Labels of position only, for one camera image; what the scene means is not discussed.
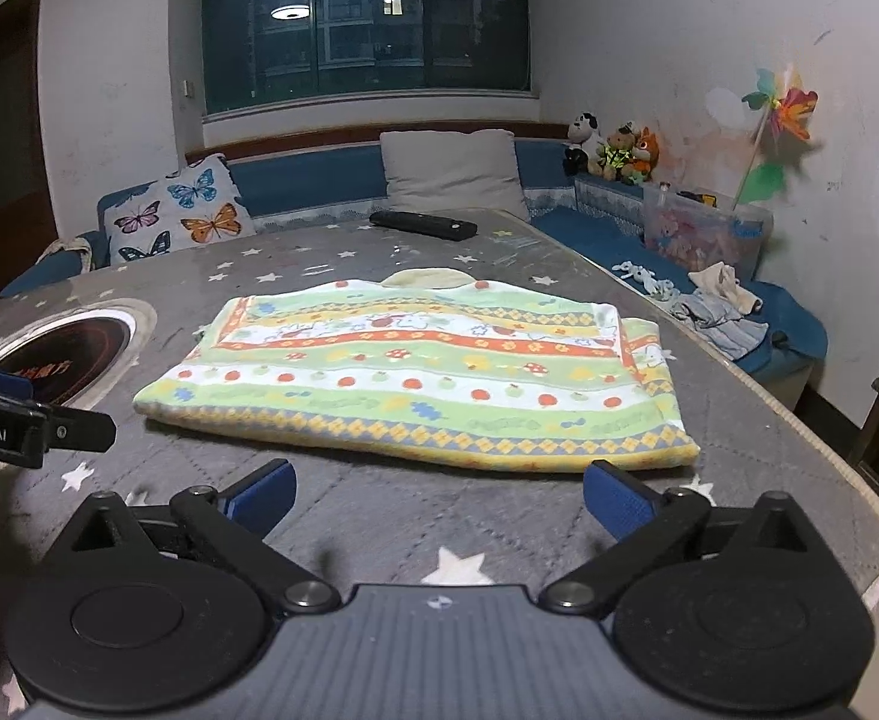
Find window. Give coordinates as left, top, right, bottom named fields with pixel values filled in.
left=200, top=0, right=541, bottom=121

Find orange fox plush toy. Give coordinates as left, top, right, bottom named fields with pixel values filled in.
left=629, top=127, right=661, bottom=182

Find colourful striped print garment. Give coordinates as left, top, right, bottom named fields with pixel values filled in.
left=133, top=268, right=701, bottom=475

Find blue sofa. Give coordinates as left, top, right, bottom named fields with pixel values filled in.
left=0, top=120, right=830, bottom=406

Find colourful pinwheel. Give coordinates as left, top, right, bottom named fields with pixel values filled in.
left=731, top=67, right=820, bottom=211

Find white cloth on sofa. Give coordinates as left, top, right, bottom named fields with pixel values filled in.
left=38, top=236, right=99, bottom=271

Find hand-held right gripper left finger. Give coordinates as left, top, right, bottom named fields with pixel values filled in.
left=56, top=457, right=335, bottom=612

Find beige crumpled cloth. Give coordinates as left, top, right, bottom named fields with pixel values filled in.
left=690, top=261, right=763, bottom=316

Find small white patterned cloth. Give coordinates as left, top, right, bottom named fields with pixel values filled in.
left=610, top=260, right=676, bottom=299

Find blue grey crumpled clothes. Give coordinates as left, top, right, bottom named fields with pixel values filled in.
left=668, top=292, right=770, bottom=357

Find dark wooden door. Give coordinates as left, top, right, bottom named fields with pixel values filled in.
left=0, top=0, right=58, bottom=308

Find grey star print tablecloth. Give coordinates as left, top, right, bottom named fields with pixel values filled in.
left=0, top=206, right=879, bottom=720

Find butterfly print pillow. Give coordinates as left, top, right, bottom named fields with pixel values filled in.
left=107, top=154, right=256, bottom=265

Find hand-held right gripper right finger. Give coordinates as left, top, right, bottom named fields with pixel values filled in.
left=538, top=459, right=824, bottom=614

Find clear plastic toy box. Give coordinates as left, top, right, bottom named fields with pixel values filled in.
left=641, top=184, right=775, bottom=275

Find grey pillow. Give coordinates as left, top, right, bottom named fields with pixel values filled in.
left=379, top=129, right=532, bottom=222

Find round built-in induction cooker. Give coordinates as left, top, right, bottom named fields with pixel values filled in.
left=0, top=298, right=157, bottom=410

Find brown bear plush toy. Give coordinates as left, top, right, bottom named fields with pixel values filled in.
left=596, top=122, right=639, bottom=182

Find black remote control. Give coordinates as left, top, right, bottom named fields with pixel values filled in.
left=369, top=210, right=479, bottom=242

